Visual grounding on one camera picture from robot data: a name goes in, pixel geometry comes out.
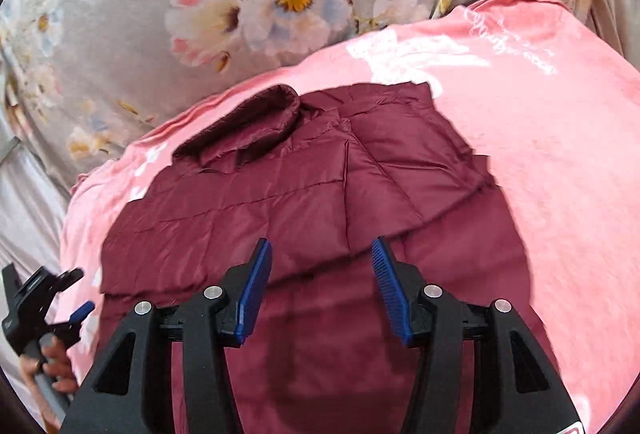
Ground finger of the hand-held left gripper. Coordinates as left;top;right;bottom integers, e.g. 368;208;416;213
52;300;96;346
50;268;85;296

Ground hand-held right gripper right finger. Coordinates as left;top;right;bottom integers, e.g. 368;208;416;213
371;237;584;434

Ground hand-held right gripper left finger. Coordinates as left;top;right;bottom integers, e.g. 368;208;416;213
59;238;274;434

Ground maroon puffer jacket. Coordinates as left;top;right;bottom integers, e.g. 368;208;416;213
99;82;561;434

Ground person's left hand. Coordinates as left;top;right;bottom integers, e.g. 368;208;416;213
19;343;80;417

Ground pink printed blanket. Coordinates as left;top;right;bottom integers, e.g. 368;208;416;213
52;0;640;434

